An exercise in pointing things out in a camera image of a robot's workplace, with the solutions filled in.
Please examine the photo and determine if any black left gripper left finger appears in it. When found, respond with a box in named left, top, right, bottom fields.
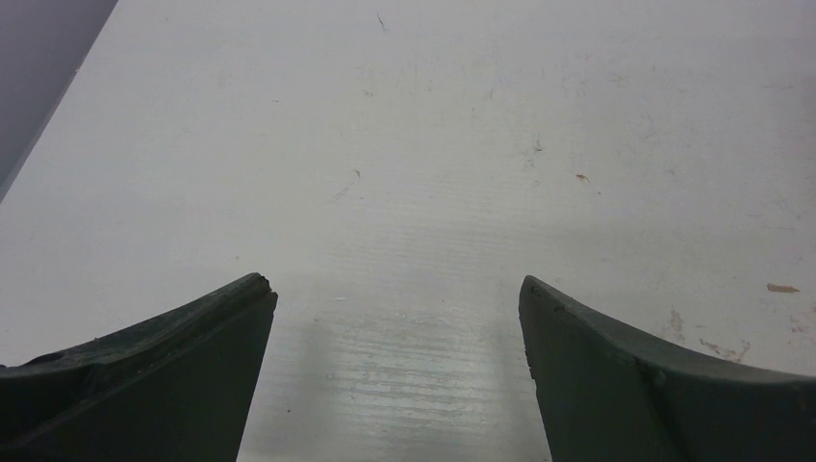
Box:
left=1, top=273, right=277, bottom=461

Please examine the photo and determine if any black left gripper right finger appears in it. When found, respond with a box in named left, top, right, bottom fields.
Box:
left=519, top=276, right=815, bottom=461

